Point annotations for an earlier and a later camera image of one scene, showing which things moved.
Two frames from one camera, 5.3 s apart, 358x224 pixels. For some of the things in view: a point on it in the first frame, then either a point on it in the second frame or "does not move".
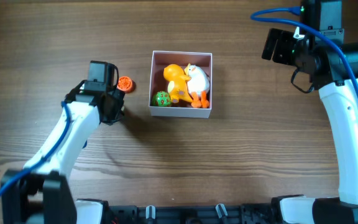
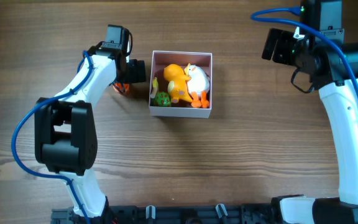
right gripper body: (278, 47) does not move
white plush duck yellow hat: (198, 86) does not move
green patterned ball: (161, 98) does not move
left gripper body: (114, 106) to (136, 71)
